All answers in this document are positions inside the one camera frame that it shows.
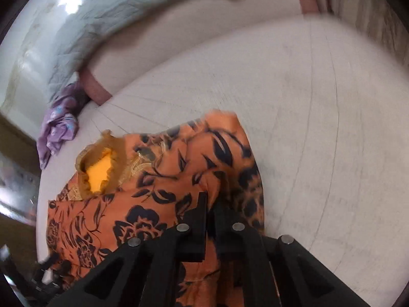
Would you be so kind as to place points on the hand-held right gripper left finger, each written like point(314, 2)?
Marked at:
point(194, 230)

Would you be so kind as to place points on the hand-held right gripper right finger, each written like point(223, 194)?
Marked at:
point(223, 232)

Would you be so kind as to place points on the orange black floral garment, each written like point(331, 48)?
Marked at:
point(159, 179)

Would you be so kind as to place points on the wooden door with stained glass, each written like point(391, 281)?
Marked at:
point(16, 172)

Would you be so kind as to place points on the beige checked sofa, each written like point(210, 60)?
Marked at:
point(287, 102)

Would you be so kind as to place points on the purple floral cloth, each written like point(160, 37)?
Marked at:
point(57, 124)

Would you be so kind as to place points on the grey quilted blanket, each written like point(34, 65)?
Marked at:
point(105, 16)

